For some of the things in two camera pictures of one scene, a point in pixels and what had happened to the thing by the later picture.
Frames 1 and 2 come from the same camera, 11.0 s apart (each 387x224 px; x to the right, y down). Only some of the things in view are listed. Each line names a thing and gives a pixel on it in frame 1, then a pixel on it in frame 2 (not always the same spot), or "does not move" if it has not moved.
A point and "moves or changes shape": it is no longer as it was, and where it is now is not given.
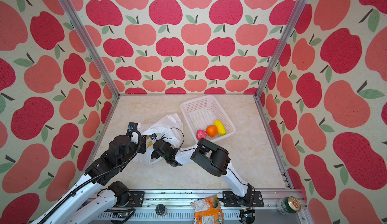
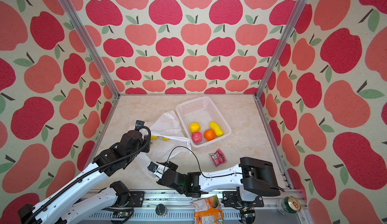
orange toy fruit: x=211 y=130 moves or changes shape
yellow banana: x=220 y=128 moves or changes shape
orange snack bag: x=208 y=210 does not move
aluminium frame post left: x=83 y=34 does not move
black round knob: x=160 y=209 does not move
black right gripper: x=152 y=155 -> x=169 y=166
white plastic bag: x=169 y=128 moves or changes shape
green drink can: x=288 y=205 does not move
